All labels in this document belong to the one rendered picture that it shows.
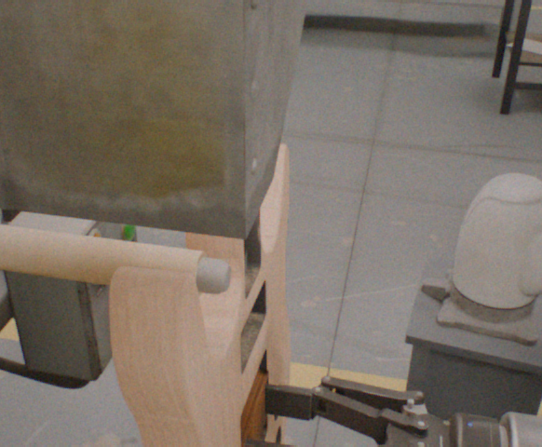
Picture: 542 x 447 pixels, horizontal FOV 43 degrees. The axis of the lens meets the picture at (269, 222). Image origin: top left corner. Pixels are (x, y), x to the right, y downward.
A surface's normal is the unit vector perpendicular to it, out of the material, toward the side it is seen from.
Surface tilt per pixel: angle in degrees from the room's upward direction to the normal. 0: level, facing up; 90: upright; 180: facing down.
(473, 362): 90
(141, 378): 91
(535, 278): 94
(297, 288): 0
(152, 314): 72
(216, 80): 90
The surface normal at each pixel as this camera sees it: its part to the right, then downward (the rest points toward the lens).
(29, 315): -0.21, 0.51
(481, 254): -0.72, 0.33
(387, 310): 0.01, -0.85
